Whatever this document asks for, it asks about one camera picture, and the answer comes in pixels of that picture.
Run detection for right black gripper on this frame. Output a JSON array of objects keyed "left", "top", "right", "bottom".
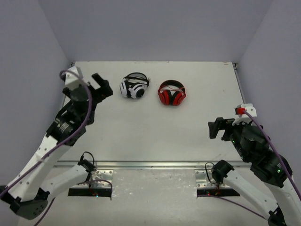
[{"left": 207, "top": 116, "right": 250, "bottom": 163}]

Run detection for red black headphones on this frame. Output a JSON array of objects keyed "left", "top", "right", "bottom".
[{"left": 158, "top": 80, "right": 186, "bottom": 106}]

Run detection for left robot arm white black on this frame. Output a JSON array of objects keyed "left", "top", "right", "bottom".
[{"left": 0, "top": 73, "right": 113, "bottom": 220}]

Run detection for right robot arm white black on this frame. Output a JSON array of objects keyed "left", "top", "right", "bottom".
[{"left": 208, "top": 117, "right": 301, "bottom": 226}]

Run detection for white black headphones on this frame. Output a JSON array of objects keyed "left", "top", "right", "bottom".
[{"left": 119, "top": 72, "right": 150, "bottom": 99}]

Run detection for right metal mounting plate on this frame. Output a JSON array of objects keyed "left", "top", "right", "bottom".
[{"left": 194, "top": 169, "right": 217, "bottom": 190}]

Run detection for metal mounting plate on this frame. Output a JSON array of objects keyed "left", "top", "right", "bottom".
[
  {"left": 194, "top": 169, "right": 217, "bottom": 190},
  {"left": 71, "top": 169, "right": 114, "bottom": 189}
]

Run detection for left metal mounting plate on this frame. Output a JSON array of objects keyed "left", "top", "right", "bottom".
[{"left": 71, "top": 169, "right": 114, "bottom": 189}]

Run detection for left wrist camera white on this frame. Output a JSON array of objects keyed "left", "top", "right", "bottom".
[{"left": 61, "top": 66, "right": 83, "bottom": 90}]

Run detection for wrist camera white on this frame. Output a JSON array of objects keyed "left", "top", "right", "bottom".
[
  {"left": 61, "top": 66, "right": 83, "bottom": 90},
  {"left": 232, "top": 104, "right": 257, "bottom": 125}
]

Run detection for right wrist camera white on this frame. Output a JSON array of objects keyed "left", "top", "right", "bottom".
[{"left": 232, "top": 104, "right": 257, "bottom": 125}]

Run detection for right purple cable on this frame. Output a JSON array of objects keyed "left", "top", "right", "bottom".
[{"left": 197, "top": 112, "right": 301, "bottom": 221}]

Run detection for purple cable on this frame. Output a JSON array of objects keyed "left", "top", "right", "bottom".
[
  {"left": 0, "top": 70, "right": 113, "bottom": 226},
  {"left": 197, "top": 112, "right": 301, "bottom": 221}
]

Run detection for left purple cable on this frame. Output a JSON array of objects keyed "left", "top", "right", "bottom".
[{"left": 0, "top": 70, "right": 113, "bottom": 226}]

